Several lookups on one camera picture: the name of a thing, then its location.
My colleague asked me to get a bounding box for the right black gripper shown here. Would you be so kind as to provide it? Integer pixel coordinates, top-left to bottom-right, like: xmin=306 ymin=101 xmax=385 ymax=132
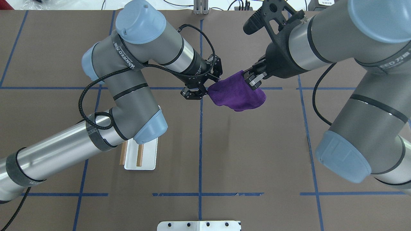
xmin=242 ymin=32 xmax=307 ymax=88

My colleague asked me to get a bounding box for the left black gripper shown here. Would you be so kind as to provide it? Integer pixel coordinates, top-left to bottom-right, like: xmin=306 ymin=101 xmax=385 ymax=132
xmin=179 ymin=55 xmax=219 ymax=100

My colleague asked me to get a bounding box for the purple towel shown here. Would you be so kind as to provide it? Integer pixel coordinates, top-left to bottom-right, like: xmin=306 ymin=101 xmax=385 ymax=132
xmin=207 ymin=70 xmax=266 ymax=112

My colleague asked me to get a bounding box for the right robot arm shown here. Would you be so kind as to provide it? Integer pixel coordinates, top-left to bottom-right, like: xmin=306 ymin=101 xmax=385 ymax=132
xmin=243 ymin=0 xmax=411 ymax=194

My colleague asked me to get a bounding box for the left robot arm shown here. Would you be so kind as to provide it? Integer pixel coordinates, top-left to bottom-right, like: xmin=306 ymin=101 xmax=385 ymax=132
xmin=0 ymin=0 xmax=222 ymax=204

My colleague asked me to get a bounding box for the white rack base tray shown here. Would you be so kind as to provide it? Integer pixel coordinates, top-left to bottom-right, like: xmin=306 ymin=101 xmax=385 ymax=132
xmin=124 ymin=138 xmax=158 ymax=170

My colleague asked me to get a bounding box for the right wooden rack rod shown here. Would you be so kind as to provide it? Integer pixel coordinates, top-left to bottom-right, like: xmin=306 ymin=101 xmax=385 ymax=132
xmin=136 ymin=144 xmax=144 ymax=167

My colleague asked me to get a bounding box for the wooden rack rod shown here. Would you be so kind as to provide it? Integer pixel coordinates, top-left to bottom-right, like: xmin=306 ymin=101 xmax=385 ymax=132
xmin=136 ymin=144 xmax=144 ymax=167
xmin=119 ymin=141 xmax=128 ymax=165

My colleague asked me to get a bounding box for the left wooden rack rod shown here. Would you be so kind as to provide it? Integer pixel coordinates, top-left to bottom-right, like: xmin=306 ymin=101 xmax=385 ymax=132
xmin=119 ymin=141 xmax=128 ymax=165

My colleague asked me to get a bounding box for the black power strip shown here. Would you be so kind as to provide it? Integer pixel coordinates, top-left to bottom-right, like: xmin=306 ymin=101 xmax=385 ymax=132
xmin=230 ymin=0 xmax=252 ymax=11

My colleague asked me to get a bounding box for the black device box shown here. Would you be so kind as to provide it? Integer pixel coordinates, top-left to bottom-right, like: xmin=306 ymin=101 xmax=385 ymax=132
xmin=307 ymin=0 xmax=338 ymax=11

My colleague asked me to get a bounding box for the clear plastic wrap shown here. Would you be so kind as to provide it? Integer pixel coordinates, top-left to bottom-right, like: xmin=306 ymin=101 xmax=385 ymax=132
xmin=21 ymin=0 xmax=51 ymax=10

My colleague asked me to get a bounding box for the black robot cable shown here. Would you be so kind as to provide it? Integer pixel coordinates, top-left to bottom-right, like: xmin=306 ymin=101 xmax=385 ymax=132
xmin=78 ymin=24 xmax=215 ymax=130

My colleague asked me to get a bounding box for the grey aluminium post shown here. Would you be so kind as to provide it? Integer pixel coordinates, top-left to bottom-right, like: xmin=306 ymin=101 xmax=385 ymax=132
xmin=193 ymin=0 xmax=210 ymax=15

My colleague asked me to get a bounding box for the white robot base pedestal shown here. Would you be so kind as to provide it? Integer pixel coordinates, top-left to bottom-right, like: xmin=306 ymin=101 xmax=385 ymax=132
xmin=157 ymin=220 xmax=242 ymax=231

